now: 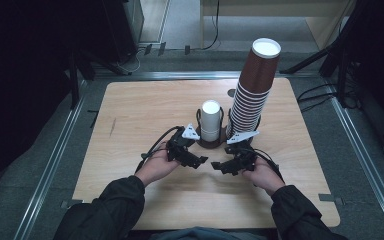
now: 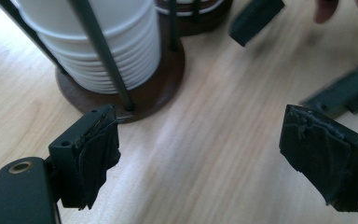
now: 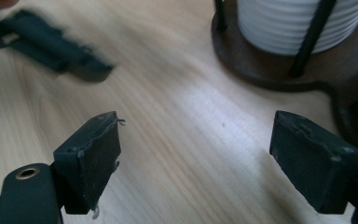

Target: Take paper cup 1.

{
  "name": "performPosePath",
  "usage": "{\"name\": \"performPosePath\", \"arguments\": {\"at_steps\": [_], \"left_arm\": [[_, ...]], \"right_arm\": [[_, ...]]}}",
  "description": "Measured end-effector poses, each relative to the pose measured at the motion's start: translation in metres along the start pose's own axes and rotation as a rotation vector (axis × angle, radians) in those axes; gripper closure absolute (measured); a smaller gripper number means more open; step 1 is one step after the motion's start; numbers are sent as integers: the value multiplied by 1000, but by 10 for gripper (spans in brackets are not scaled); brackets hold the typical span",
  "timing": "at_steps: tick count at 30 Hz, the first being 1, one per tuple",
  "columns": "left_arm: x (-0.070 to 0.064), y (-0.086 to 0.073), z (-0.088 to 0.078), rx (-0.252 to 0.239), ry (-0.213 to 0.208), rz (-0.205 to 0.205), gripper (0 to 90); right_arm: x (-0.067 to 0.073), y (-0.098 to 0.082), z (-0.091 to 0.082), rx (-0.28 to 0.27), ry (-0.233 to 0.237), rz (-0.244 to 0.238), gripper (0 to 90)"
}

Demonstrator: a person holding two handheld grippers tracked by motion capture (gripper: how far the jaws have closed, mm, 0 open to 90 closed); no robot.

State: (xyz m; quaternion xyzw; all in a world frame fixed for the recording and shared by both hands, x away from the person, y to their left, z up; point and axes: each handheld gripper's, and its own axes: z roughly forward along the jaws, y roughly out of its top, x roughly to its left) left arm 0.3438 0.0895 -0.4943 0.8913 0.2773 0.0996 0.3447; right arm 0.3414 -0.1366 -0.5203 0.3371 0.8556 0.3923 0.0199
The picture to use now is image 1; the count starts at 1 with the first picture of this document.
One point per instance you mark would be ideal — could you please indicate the stack of white cups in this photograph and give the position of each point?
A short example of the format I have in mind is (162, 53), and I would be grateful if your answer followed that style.
(210, 121)

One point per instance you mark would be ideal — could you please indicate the person's right hand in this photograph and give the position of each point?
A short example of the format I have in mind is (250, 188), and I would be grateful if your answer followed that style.
(265, 175)

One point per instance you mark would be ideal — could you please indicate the black metal stand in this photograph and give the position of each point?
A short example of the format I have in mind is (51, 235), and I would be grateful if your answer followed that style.
(74, 83)

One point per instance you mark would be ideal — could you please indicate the light wooden furniture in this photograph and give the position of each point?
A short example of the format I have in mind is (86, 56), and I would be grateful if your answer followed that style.
(323, 20)

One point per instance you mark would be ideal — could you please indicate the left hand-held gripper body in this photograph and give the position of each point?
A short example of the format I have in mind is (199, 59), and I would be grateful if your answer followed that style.
(176, 148)

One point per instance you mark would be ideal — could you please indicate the person's grey-blue torso clothing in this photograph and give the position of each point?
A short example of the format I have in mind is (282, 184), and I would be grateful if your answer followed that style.
(206, 234)

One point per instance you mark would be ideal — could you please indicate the grey table bracket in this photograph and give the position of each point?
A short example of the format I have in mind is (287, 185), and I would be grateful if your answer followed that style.
(330, 198)
(71, 203)

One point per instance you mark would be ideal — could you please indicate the stack of brown ribbed cups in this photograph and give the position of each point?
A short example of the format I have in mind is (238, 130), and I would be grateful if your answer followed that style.
(256, 76)

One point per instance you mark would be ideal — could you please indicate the black tripod stand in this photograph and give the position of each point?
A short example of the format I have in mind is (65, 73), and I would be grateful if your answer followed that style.
(341, 66)

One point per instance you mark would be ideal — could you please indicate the person's left hand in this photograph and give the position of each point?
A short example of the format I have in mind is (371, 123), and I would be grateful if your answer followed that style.
(156, 165)

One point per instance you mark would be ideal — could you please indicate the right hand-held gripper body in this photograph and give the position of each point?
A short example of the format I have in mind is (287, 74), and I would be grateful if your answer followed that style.
(243, 155)

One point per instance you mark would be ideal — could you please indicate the metal floor rail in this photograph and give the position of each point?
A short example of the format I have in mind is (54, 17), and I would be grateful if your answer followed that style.
(363, 160)
(51, 166)

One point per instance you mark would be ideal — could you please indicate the dark cabinet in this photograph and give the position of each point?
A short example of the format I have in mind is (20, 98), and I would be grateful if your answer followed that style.
(120, 30)

